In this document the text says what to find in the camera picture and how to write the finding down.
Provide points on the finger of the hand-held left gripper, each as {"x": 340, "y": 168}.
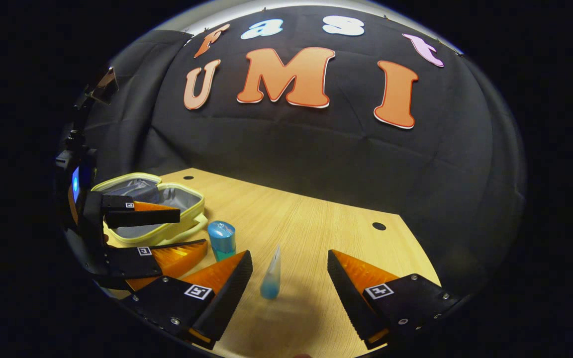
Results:
{"x": 127, "y": 261}
{"x": 137, "y": 218}

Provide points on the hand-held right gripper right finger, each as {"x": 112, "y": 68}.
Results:
{"x": 348, "y": 293}

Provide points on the pale yellow suitcase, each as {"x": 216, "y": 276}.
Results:
{"x": 177, "y": 199}

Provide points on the blue-capped green bottle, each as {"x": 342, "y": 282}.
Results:
{"x": 222, "y": 238}

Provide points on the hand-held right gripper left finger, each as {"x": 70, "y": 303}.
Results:
{"x": 227, "y": 293}

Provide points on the blue and white tube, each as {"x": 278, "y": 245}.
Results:
{"x": 270, "y": 283}

